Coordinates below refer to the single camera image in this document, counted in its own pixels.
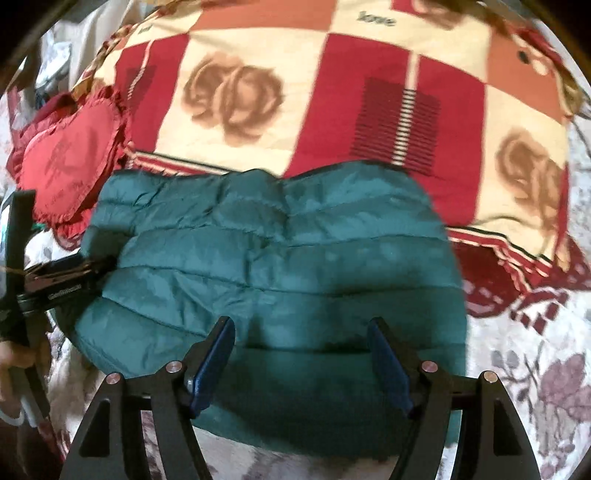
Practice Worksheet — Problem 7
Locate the green puffer jacket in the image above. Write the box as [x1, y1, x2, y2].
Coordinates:
[73, 161, 471, 459]

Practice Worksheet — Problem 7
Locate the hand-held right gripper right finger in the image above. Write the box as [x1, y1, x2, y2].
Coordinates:
[366, 316, 542, 480]

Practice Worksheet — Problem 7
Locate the white cloth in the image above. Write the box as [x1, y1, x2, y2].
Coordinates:
[34, 0, 155, 95]

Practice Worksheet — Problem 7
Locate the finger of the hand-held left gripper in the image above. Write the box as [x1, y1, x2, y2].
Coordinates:
[21, 255, 117, 311]

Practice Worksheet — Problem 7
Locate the red heart-shaped ruffled pillow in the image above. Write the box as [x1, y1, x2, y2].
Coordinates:
[8, 87, 136, 237]

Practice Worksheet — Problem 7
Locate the person's left hand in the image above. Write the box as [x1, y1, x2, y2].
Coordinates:
[0, 339, 52, 409]

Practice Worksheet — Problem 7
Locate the white floral bedsheet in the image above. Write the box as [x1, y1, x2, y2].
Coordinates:
[0, 69, 591, 480]

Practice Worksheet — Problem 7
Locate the red cream rose print blanket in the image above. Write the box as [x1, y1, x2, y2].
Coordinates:
[76, 0, 591, 320]

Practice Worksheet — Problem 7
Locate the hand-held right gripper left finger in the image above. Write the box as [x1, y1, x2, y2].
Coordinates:
[69, 316, 237, 480]

